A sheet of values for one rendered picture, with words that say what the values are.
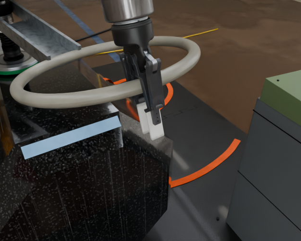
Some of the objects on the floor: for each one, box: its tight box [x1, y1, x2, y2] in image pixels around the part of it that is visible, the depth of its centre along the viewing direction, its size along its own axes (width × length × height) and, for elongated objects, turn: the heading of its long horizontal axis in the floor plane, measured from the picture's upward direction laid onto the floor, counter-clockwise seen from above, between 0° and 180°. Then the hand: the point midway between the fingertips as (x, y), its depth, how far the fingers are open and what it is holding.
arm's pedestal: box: [216, 97, 301, 241], centre depth 128 cm, size 50×50×80 cm
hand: (150, 120), depth 61 cm, fingers closed on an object, 3 cm apart
